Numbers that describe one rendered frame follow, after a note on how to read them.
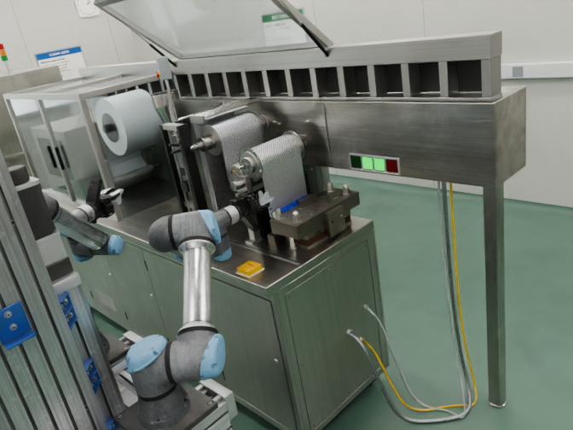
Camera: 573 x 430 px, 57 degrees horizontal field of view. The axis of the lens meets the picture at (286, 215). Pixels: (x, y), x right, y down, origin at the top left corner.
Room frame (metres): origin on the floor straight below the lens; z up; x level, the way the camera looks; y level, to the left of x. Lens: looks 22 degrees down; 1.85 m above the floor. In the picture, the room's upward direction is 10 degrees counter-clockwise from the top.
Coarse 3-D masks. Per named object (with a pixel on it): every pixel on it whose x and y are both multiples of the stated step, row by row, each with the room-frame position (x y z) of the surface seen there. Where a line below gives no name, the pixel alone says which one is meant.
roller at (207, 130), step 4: (252, 112) 2.46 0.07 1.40; (256, 116) 2.44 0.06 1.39; (260, 120) 2.43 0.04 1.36; (260, 124) 2.42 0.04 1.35; (204, 128) 2.34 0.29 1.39; (208, 128) 2.32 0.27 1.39; (212, 128) 2.30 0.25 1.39; (204, 132) 2.35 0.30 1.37; (208, 132) 2.33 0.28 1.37; (212, 132) 2.30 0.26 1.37; (216, 132) 2.28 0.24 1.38; (204, 136) 2.35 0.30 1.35; (216, 136) 2.29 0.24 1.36; (216, 140) 2.29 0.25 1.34; (220, 144) 2.27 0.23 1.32; (212, 148) 2.32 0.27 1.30; (216, 148) 2.30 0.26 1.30; (220, 148) 2.28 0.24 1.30; (212, 152) 2.33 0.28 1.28; (216, 152) 2.31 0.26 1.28; (220, 152) 2.28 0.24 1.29
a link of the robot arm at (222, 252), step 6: (222, 240) 1.86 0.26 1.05; (228, 240) 1.88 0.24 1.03; (216, 246) 1.86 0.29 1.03; (222, 246) 1.86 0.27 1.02; (228, 246) 1.88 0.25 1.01; (216, 252) 1.86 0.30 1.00; (222, 252) 1.86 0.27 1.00; (228, 252) 1.87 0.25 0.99; (216, 258) 1.87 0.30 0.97; (222, 258) 1.86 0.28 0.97; (228, 258) 1.87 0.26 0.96
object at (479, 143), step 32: (512, 96) 1.75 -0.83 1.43; (192, 128) 3.00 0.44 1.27; (288, 128) 2.40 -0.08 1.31; (320, 128) 2.25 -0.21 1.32; (352, 128) 2.11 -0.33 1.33; (384, 128) 1.99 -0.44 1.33; (416, 128) 1.88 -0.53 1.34; (448, 128) 1.79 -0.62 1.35; (480, 128) 1.70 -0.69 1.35; (512, 128) 1.75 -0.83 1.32; (320, 160) 2.27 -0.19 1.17; (416, 160) 1.89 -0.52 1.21; (448, 160) 1.79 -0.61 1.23; (480, 160) 1.70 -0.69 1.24; (512, 160) 1.75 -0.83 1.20
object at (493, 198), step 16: (496, 192) 1.82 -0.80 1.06; (496, 208) 1.82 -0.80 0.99; (496, 224) 1.82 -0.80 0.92; (496, 240) 1.82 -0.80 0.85; (496, 256) 1.82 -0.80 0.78; (496, 272) 1.82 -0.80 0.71; (496, 288) 1.82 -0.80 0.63; (496, 304) 1.82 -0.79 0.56; (496, 320) 1.82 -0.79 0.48; (496, 336) 1.83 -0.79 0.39; (496, 352) 1.83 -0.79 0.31; (496, 368) 1.83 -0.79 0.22; (496, 384) 1.83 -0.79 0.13; (496, 400) 1.83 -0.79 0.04
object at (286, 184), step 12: (288, 168) 2.17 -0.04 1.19; (300, 168) 2.22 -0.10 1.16; (264, 180) 2.08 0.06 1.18; (276, 180) 2.12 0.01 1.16; (288, 180) 2.17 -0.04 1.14; (300, 180) 2.21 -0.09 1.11; (276, 192) 2.11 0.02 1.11; (288, 192) 2.16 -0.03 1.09; (300, 192) 2.20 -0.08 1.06; (276, 204) 2.11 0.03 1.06
